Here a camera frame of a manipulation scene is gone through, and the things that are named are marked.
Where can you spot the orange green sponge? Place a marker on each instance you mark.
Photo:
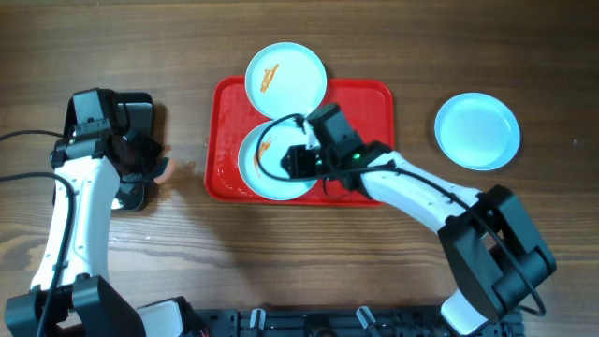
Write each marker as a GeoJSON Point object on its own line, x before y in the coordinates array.
{"type": "Point", "coordinates": [163, 170]}

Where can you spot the light blue plate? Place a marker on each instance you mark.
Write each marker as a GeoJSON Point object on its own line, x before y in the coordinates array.
{"type": "Point", "coordinates": [273, 147]}
{"type": "Point", "coordinates": [285, 78]}
{"type": "Point", "coordinates": [477, 131]}

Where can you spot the black water basin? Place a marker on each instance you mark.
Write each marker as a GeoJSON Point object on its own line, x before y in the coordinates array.
{"type": "Point", "coordinates": [93, 114]}

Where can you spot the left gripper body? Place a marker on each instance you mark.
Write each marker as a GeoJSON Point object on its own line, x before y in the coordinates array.
{"type": "Point", "coordinates": [141, 169]}

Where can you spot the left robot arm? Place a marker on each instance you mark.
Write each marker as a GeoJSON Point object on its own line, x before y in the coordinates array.
{"type": "Point", "coordinates": [70, 294]}

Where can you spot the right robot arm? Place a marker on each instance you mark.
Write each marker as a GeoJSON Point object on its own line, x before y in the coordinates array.
{"type": "Point", "coordinates": [495, 252]}

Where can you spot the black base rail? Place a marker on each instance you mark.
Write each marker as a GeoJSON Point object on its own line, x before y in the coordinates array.
{"type": "Point", "coordinates": [418, 321]}

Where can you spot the red plastic tray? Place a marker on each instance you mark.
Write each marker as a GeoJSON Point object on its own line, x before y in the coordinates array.
{"type": "Point", "coordinates": [367, 104]}

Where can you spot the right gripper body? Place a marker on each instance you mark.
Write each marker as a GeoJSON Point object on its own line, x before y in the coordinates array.
{"type": "Point", "coordinates": [294, 162]}

